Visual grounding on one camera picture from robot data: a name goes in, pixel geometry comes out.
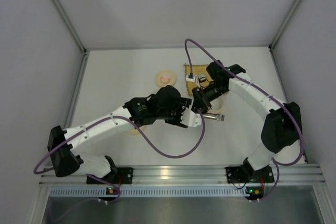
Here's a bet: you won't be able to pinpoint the aluminium mounting rail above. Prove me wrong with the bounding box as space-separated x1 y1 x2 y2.
39 165 325 186

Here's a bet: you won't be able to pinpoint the right aluminium frame post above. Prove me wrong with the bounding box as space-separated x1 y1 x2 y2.
268 0 303 52

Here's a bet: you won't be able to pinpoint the left aluminium frame post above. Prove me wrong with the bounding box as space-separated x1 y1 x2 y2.
50 0 87 55

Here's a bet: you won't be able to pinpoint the purple cable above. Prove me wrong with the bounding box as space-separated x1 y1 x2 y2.
184 38 305 202
33 110 207 204

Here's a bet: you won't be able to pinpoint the aluminium frame post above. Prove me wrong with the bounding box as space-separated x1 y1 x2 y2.
268 0 303 52
50 0 87 55

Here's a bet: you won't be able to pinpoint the cream lid pink handle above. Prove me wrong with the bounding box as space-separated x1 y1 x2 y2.
154 70 177 87

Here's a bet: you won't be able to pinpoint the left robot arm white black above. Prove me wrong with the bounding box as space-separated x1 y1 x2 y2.
47 86 192 182

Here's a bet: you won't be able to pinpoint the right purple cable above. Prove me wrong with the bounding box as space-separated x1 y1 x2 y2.
184 38 305 202

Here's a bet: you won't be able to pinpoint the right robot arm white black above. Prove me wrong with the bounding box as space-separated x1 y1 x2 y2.
192 61 302 184

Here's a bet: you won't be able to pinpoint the pink lunch bowl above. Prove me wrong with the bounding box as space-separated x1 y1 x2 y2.
209 96 224 114

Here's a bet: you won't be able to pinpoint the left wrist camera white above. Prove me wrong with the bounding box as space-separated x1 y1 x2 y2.
181 108 202 127

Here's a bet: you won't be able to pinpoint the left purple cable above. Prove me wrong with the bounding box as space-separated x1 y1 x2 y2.
33 110 207 204

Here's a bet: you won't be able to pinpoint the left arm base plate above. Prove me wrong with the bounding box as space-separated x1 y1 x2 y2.
86 167 133 185

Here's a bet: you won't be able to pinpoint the metal tongs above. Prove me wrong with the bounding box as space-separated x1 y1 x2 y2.
203 113 225 122

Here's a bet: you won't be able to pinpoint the cream lid orange handle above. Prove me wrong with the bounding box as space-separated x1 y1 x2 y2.
125 125 146 136

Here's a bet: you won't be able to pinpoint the slotted cable duct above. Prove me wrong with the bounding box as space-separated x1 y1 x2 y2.
49 186 261 198

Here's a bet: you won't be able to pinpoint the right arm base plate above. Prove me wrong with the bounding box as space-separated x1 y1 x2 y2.
225 165 275 185

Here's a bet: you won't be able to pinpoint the bamboo sushi mat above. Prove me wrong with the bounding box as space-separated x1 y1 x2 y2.
184 63 214 98

